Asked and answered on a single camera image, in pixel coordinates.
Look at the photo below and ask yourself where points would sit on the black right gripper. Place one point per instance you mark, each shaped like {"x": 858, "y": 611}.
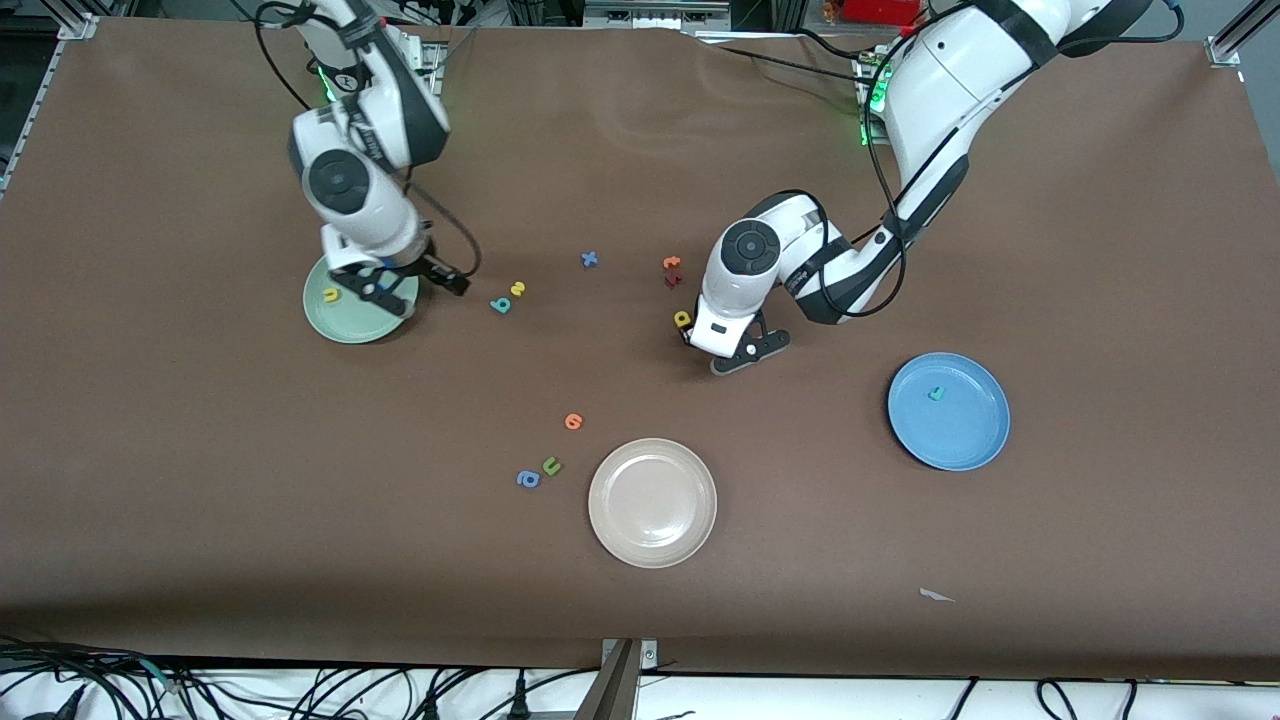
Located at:
{"x": 432, "y": 268}

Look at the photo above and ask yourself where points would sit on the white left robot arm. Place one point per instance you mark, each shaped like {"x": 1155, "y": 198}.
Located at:
{"x": 940, "y": 90}

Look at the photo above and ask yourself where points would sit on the pale green plate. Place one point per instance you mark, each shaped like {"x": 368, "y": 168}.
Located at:
{"x": 350, "y": 322}

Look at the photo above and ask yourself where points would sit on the beige plate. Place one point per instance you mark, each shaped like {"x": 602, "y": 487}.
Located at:
{"x": 652, "y": 503}

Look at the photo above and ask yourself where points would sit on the blue plate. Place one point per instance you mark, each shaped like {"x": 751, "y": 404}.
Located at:
{"x": 960, "y": 430}

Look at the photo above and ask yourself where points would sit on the brown table cover sheet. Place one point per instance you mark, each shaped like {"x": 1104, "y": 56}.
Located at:
{"x": 200, "y": 450}

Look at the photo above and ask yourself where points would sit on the grey equipment housing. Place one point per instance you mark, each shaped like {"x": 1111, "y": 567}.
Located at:
{"x": 650, "y": 12}

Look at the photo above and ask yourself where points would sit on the white paper scrap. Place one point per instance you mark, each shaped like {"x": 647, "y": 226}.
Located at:
{"x": 933, "y": 596}

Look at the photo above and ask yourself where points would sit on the red box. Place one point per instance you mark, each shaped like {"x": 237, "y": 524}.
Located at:
{"x": 880, "y": 10}

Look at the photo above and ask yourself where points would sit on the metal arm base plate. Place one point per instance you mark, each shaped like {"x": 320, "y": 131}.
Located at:
{"x": 870, "y": 70}
{"x": 436, "y": 60}

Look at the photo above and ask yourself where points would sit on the small metal corner bracket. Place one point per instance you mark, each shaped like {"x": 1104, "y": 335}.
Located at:
{"x": 648, "y": 655}

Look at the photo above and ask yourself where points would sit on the aluminium profile post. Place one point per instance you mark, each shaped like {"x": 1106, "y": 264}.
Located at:
{"x": 612, "y": 690}

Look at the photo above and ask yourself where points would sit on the aluminium frame rail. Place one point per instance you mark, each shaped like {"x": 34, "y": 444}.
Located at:
{"x": 1235, "y": 40}
{"x": 75, "y": 25}

